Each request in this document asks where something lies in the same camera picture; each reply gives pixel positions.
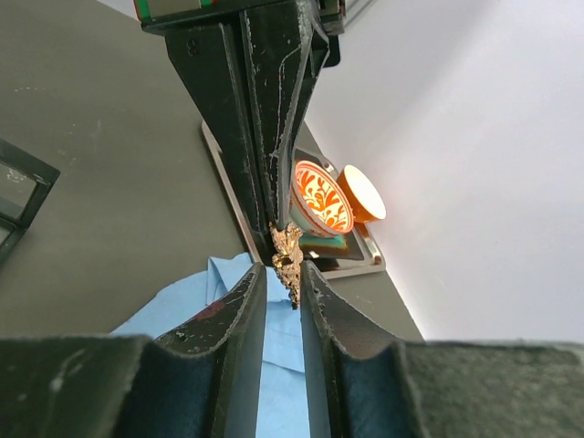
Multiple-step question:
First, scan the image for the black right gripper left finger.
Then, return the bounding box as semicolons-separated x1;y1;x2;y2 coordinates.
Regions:
1;264;267;437

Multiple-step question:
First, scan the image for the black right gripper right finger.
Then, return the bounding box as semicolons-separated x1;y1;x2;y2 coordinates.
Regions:
300;261;583;437

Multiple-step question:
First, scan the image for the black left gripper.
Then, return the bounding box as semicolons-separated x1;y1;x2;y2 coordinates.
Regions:
133;0;346;265

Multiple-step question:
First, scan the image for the light blue button shirt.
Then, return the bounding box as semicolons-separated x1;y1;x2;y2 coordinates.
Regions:
112;253;310;437

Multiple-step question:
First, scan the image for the blue gold leaf brooch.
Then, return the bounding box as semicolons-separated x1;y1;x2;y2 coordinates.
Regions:
269;223;304;310

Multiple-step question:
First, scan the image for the silver metal tray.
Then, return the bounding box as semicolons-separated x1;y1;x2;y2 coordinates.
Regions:
201;122;386;279

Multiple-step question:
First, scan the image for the white bowl orange base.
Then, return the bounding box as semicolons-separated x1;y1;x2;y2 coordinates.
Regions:
337;164;387;224

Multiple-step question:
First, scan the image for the small black square tray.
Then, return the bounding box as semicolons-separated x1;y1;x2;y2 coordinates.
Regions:
1;140;60;265

